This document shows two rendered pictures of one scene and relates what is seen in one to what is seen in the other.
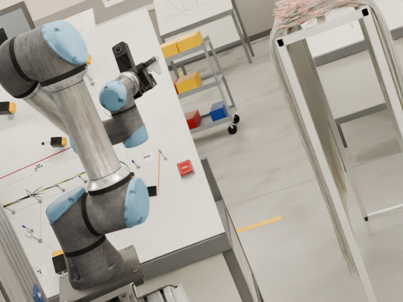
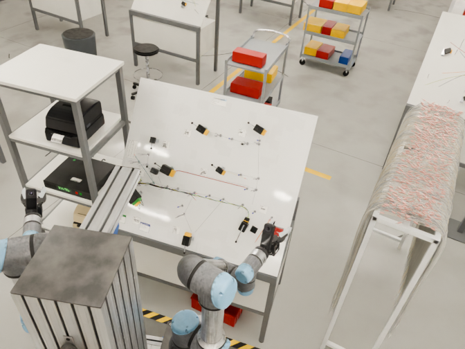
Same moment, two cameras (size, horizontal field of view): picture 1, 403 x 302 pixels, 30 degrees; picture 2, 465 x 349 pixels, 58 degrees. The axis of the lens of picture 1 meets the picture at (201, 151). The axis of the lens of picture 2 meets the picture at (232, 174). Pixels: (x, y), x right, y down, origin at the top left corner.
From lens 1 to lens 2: 1.51 m
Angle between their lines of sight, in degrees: 28
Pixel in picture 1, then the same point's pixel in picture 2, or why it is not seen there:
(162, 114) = (286, 190)
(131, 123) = (246, 288)
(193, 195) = not seen: hidden behind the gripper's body
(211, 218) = (275, 266)
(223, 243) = (272, 280)
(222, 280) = (262, 287)
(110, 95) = (242, 277)
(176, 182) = not seen: hidden behind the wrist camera
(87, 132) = (210, 327)
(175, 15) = not seen: outside the picture
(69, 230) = (178, 340)
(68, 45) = (223, 303)
